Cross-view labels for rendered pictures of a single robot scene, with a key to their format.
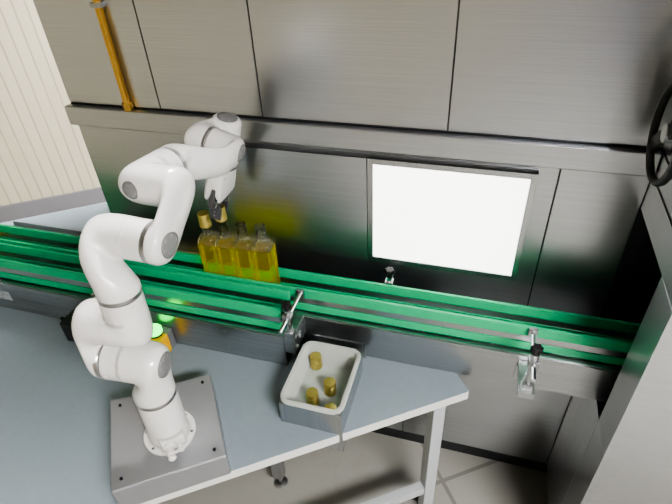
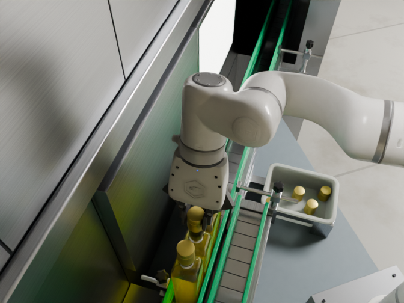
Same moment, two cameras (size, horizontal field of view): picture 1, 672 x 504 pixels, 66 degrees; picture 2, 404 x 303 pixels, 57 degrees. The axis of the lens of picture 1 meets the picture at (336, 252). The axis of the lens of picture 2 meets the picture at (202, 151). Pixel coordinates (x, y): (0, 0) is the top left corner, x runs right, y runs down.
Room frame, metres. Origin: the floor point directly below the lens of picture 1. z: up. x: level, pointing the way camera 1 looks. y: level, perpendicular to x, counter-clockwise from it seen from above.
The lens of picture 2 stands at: (1.24, 0.66, 1.82)
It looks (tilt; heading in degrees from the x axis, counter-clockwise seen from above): 52 degrees down; 269
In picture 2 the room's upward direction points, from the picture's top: straight up
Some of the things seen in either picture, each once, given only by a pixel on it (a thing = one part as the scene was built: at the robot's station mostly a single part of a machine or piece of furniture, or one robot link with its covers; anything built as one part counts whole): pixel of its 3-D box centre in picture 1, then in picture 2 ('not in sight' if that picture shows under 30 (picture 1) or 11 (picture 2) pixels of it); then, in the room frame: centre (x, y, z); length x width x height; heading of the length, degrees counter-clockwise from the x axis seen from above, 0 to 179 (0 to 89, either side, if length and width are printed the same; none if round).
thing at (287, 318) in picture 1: (291, 313); (266, 195); (1.05, 0.13, 0.95); 0.17 x 0.03 x 0.12; 162
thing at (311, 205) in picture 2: (312, 396); (311, 207); (0.88, 0.09, 0.79); 0.04 x 0.04 x 0.04
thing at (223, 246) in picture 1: (230, 263); (196, 257); (1.24, 0.32, 0.99); 0.06 x 0.06 x 0.21; 72
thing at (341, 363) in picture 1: (322, 384); (297, 198); (0.92, 0.06, 0.80); 0.22 x 0.17 x 0.09; 162
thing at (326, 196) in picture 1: (361, 209); (190, 86); (1.25, -0.08, 1.15); 0.90 x 0.03 x 0.34; 72
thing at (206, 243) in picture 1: (214, 260); (188, 279); (1.26, 0.38, 0.99); 0.06 x 0.06 x 0.21; 72
